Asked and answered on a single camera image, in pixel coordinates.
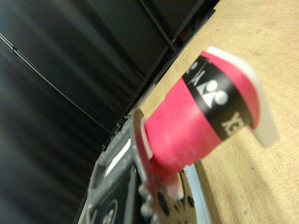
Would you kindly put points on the blue litter tray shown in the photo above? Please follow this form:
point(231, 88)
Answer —
point(199, 198)

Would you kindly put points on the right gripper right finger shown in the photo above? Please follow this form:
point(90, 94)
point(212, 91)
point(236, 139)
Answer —
point(143, 170)

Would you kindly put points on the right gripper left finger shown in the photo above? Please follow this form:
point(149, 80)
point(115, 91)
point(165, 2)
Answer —
point(121, 130)

